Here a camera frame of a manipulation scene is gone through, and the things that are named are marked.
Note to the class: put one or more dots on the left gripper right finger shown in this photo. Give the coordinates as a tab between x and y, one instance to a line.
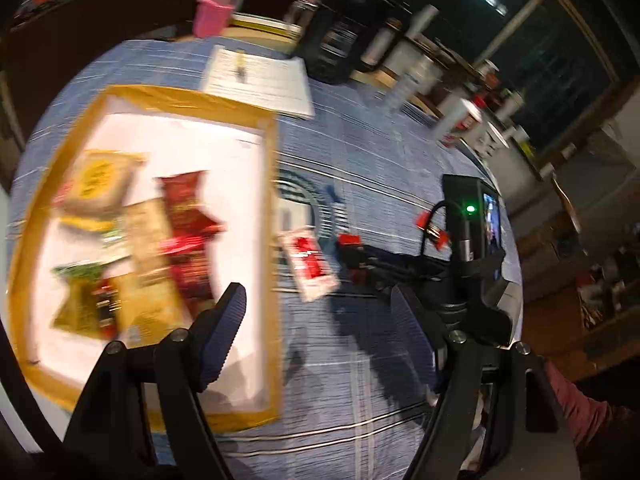
429	342

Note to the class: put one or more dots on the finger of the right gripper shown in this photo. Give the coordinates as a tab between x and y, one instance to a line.
362	262

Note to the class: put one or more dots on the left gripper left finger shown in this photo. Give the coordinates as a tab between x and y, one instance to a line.
193	357

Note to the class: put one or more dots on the white red snack packet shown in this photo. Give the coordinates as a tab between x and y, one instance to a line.
312	274

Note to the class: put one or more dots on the red black candy packet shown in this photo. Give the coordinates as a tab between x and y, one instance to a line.
436	235

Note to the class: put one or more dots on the yellow pastry packet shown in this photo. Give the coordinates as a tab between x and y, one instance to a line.
148	312

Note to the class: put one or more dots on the green gold pea snack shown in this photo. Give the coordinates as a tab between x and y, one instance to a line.
78	313

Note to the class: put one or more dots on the large red snack packet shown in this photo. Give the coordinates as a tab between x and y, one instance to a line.
191	230

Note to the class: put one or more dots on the salted egg cracker packet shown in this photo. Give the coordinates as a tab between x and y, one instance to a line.
91	197

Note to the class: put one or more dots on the dark red round-logo packet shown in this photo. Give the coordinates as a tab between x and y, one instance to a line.
107	304

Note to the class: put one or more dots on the beige biscuit packet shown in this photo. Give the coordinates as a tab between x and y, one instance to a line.
147	227

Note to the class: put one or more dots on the blue plaid tablecloth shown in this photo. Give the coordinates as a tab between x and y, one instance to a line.
352	407

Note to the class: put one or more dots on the yellow taped foam tray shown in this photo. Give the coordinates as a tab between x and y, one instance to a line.
179	131

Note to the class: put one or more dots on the white notebook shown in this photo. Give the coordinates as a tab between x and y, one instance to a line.
281	86

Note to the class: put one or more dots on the black yellow pen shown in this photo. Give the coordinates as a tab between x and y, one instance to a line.
240	66

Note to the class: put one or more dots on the black electric kettle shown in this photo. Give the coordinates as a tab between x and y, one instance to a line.
340	32

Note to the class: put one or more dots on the pink sleeved thermos bottle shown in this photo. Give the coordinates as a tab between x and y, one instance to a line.
212	17

